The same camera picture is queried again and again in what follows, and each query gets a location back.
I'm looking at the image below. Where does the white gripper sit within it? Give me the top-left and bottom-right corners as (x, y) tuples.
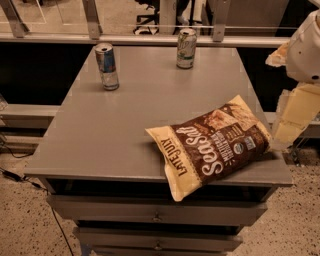
(265, 10), (320, 149)

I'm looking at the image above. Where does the blue silver redbull can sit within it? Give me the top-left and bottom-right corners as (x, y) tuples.
(94, 43), (119, 91)

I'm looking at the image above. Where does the green white soda can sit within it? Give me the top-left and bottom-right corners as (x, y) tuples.
(177, 28), (197, 69)

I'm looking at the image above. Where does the brown sea salt chip bag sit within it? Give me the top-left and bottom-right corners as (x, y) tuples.
(147, 96), (271, 202)

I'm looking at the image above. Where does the black office chair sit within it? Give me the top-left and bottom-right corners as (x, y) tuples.
(133, 0), (160, 35)

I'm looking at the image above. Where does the grey drawer cabinet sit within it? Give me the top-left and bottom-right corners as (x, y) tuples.
(26, 46), (292, 256)

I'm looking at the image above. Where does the grey upper drawer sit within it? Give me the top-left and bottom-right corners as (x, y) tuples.
(47, 195), (267, 226)

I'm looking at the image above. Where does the grey drawer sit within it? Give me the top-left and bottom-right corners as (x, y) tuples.
(47, 195), (267, 226)
(73, 227), (242, 252)

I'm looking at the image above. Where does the grey lower drawer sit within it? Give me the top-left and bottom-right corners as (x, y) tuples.
(73, 227), (242, 252)

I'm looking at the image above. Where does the metal railing bar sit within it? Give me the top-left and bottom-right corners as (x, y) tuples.
(0, 33), (289, 48)

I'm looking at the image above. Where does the black floor cable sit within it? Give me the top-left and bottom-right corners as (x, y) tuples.
(0, 133), (76, 256)

